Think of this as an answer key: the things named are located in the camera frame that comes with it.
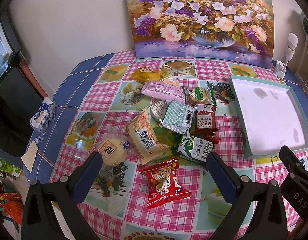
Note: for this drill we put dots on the cream text snack packet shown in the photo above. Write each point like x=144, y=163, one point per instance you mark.
x=157, y=110

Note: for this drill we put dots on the yellow cake snack packet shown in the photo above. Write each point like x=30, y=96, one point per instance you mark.
x=144, y=138

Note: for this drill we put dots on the red white milk biscuit packet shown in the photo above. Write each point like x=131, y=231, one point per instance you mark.
x=205, y=120

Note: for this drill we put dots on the pink snack packet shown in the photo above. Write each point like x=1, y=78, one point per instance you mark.
x=163, y=91

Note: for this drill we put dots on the floral painting canvas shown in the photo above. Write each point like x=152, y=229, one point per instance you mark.
x=234, y=30

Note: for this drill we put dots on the round cookie green wrapper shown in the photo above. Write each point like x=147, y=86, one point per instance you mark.
x=199, y=96

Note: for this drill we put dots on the round bun clear wrapper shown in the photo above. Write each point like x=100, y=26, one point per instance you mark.
x=112, y=151

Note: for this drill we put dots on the black television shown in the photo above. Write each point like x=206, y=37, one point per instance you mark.
x=9, y=45

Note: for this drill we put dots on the crumpled blue white wrapper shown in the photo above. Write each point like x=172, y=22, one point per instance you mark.
x=45, y=114

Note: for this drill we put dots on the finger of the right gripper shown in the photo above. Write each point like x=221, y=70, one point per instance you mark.
x=294, y=188

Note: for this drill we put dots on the yellow jelly packet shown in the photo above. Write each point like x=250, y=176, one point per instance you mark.
x=144, y=74

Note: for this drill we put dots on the checkered food-print tablecloth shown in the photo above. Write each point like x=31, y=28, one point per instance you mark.
x=109, y=101

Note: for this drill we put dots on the pale green barcode packet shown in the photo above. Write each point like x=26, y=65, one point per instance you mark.
x=178, y=117

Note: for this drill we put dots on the white teal-rimmed tray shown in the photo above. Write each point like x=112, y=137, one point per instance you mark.
x=270, y=115

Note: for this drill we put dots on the small red candy packet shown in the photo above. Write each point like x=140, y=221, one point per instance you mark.
x=212, y=138

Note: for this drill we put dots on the red peanut snack packet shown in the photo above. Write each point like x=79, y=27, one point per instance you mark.
x=164, y=186

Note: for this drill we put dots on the orange peach snack packet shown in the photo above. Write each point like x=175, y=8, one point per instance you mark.
x=171, y=81

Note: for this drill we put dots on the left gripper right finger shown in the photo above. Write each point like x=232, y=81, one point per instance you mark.
x=269, y=219

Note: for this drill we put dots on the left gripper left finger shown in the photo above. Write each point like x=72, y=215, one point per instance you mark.
x=39, y=220

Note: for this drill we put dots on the blue quilted cloth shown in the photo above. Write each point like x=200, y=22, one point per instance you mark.
x=68, y=98

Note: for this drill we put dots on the white paper scrap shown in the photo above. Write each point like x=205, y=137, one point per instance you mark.
x=29, y=156

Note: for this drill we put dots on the green white biscuit packet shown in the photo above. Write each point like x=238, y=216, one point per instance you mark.
x=193, y=149

